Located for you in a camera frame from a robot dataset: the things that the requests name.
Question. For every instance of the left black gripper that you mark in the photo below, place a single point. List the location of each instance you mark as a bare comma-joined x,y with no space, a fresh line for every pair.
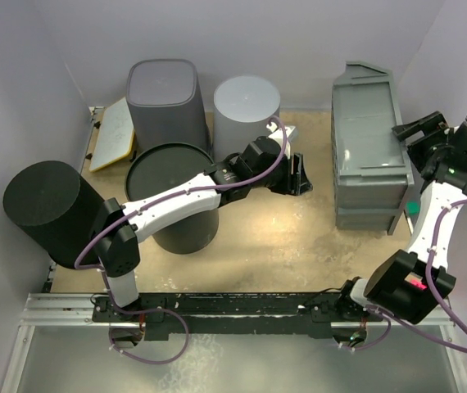
292,169

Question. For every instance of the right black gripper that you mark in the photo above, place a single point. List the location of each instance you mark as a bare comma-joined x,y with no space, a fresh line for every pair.
432,122

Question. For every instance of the grey plastic crate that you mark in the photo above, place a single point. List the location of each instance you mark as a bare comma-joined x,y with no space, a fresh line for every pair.
372,174

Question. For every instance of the dark blue round bin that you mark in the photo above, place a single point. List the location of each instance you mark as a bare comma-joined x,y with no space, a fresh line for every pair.
158,170

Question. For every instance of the grey slotted square bin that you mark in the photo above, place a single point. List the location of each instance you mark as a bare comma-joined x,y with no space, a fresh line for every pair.
165,103

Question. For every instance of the black round bin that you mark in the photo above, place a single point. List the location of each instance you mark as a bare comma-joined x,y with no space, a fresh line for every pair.
53,204

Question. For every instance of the pink tape marker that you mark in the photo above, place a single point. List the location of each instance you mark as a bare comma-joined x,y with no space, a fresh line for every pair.
417,284

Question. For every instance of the small whiteboard wooden frame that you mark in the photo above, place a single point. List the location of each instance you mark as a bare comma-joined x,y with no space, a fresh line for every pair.
115,139

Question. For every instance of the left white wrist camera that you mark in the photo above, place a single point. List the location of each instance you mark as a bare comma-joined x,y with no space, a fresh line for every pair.
280,135

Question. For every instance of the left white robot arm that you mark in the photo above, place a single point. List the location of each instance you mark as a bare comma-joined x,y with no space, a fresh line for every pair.
119,229

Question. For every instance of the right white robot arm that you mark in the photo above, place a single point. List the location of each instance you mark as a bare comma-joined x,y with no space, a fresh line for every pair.
425,257

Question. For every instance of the green tape marker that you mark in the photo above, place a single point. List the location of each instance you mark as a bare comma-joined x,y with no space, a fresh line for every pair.
412,208

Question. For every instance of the smooth lavender round bin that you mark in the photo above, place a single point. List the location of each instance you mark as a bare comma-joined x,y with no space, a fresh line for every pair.
242,107

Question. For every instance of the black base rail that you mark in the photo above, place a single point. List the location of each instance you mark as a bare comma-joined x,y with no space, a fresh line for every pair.
311,313

